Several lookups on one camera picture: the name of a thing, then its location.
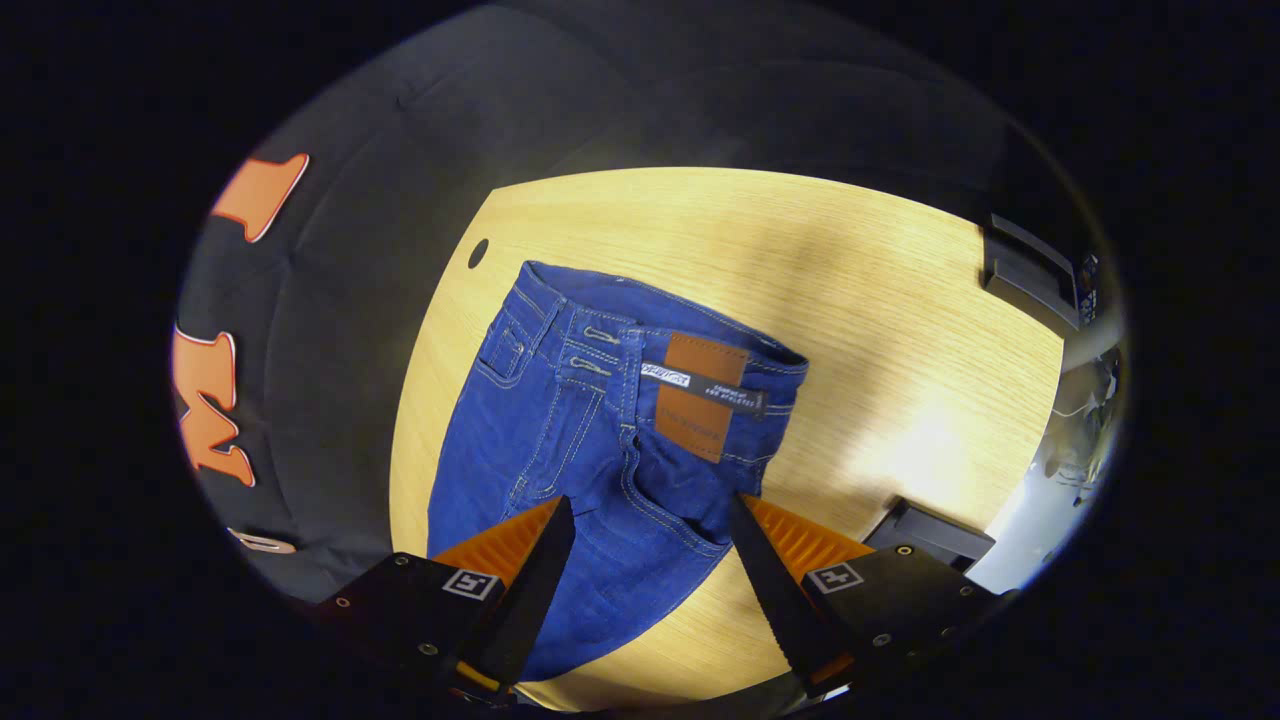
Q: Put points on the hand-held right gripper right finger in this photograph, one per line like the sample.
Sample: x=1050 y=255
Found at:
x=770 y=580

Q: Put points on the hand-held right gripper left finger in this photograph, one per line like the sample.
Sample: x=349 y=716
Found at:
x=535 y=590

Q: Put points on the blue denim jeans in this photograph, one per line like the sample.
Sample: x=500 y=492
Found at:
x=560 y=420

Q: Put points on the black flat block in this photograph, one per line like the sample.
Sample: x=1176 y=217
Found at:
x=930 y=535

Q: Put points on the white cluttered equipment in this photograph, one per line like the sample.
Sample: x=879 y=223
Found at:
x=1040 y=520

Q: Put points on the black rectangular case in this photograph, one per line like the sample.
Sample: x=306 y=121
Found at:
x=1030 y=275

